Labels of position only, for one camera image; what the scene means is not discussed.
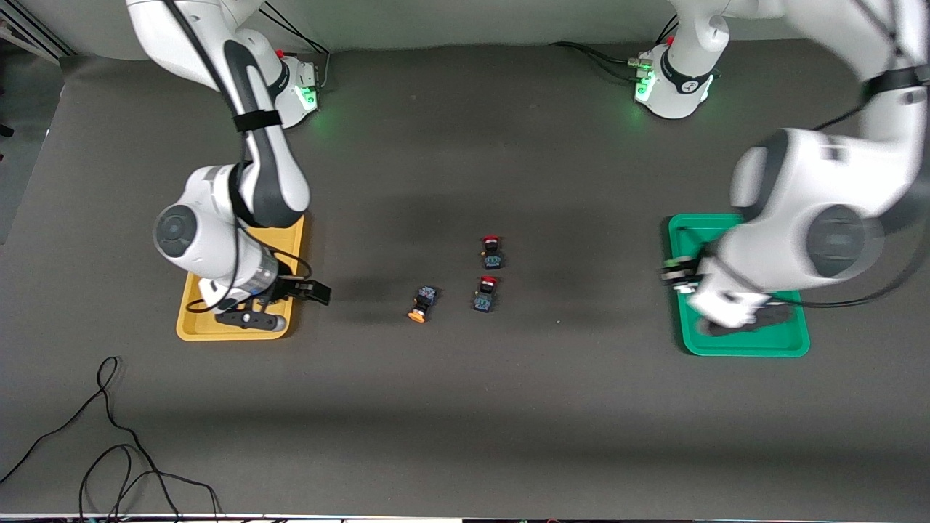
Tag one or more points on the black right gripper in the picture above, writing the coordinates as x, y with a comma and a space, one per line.
288, 288

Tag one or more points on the grey metal frame rail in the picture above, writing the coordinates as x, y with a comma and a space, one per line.
36, 36

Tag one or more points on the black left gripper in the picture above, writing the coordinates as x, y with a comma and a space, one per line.
689, 274

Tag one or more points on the red mushroom pushbutton switch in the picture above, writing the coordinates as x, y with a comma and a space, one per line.
492, 254
485, 296

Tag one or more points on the yellow plastic tray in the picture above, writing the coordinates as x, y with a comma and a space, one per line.
196, 327

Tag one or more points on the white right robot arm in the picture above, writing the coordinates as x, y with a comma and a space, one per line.
211, 240

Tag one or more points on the yellow mushroom pushbutton switch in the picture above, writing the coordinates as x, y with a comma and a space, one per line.
425, 298

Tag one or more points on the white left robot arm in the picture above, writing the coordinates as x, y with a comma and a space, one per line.
814, 211

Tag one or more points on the green plastic tray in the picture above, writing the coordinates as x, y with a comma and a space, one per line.
748, 345

